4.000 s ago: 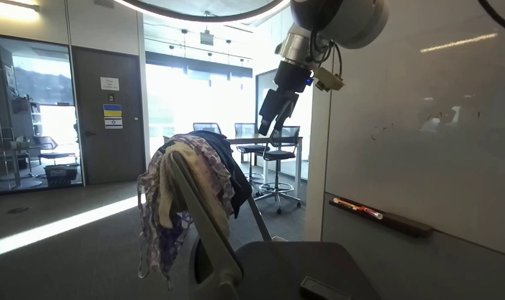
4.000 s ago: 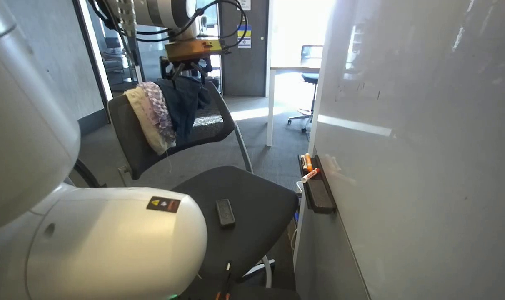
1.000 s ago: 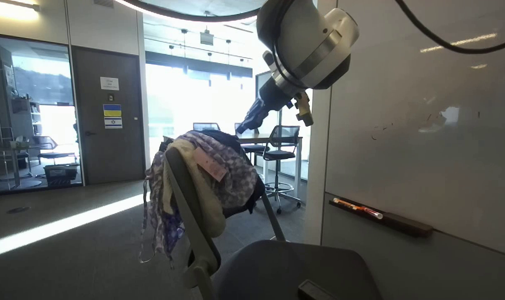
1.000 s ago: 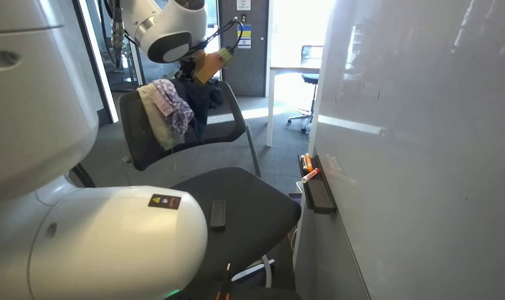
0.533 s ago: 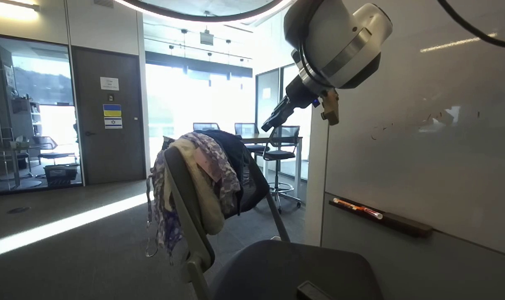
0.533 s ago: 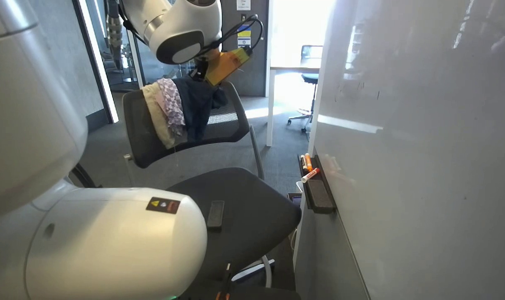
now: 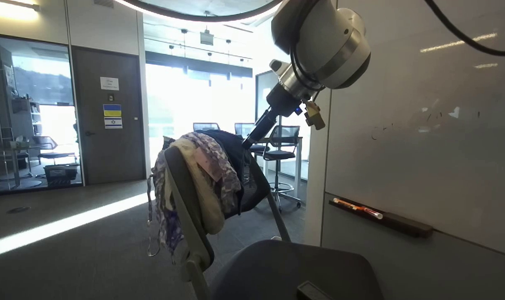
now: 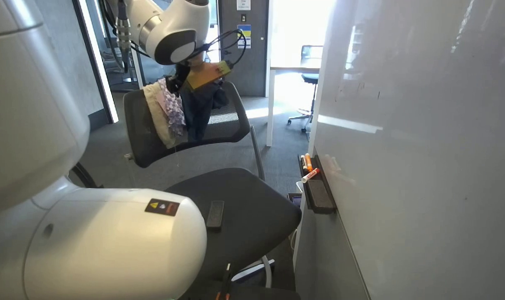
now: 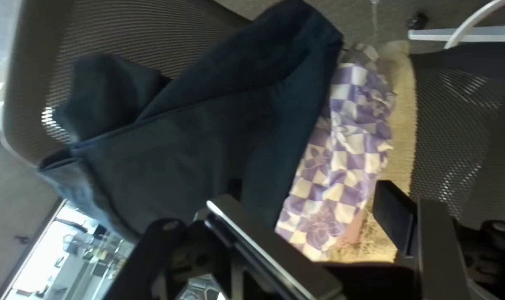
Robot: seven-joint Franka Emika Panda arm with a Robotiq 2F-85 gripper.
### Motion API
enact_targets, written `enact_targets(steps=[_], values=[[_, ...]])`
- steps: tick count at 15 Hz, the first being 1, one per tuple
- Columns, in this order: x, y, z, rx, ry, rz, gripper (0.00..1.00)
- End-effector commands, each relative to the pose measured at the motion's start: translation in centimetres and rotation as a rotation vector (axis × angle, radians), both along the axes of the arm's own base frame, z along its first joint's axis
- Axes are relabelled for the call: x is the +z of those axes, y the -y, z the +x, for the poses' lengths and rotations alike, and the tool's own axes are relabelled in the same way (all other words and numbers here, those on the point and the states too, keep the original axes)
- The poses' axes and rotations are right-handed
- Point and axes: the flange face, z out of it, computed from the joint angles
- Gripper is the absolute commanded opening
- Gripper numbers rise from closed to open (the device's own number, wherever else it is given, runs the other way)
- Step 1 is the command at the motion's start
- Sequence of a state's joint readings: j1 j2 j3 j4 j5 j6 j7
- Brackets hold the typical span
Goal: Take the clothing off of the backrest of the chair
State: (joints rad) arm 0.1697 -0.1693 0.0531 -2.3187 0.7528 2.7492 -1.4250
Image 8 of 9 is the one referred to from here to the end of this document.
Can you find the blue yellow door sign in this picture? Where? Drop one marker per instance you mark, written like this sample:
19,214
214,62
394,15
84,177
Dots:
244,35

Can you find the black mesh office stool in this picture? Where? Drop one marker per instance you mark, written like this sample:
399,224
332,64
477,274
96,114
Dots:
304,119

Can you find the dark marker tray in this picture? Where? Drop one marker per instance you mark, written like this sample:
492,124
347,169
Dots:
321,192

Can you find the white high table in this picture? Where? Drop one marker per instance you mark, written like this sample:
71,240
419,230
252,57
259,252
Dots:
271,105

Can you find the white paper door sign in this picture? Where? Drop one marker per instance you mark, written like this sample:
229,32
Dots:
244,4

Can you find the grey mesh-back chair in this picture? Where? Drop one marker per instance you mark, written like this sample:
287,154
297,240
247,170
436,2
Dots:
252,217

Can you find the white marker red cap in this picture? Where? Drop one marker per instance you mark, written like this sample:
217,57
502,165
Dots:
309,175

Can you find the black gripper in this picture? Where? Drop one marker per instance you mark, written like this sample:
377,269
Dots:
179,77

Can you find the black remote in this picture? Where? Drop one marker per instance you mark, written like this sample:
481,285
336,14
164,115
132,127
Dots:
216,215

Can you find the orange marker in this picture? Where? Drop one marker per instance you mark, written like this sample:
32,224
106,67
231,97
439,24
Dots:
307,162

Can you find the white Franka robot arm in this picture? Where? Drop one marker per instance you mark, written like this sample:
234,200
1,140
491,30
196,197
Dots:
96,250

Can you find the cream knit towel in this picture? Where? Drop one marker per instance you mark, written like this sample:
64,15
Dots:
157,117

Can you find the white whiteboard partition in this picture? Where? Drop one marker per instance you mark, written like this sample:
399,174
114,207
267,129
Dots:
429,167

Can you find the dark brown door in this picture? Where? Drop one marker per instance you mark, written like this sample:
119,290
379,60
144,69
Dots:
257,55

